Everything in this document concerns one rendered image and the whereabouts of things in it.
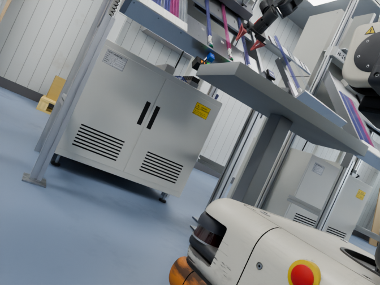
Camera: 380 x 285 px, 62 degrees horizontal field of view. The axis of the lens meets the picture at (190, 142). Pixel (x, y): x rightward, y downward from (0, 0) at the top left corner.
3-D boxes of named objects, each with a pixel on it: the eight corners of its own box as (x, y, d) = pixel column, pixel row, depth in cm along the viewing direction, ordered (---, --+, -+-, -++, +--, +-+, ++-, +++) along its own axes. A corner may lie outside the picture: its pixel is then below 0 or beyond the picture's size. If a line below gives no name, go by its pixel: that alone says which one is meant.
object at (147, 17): (255, 95, 143) (266, 85, 139) (123, 14, 114) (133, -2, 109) (254, 93, 144) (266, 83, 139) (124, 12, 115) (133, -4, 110)
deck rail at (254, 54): (258, 96, 144) (268, 88, 140) (255, 95, 143) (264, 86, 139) (241, 18, 190) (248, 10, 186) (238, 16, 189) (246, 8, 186)
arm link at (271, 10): (273, 11, 137) (281, 17, 140) (269, 2, 141) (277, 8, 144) (262, 22, 142) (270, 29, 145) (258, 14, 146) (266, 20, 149)
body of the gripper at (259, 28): (246, 23, 149) (257, 11, 144) (261, 34, 153) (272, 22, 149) (247, 30, 144) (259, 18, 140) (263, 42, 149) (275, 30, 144)
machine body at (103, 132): (175, 208, 169) (223, 103, 169) (41, 163, 138) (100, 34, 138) (142, 175, 227) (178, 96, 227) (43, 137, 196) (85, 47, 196)
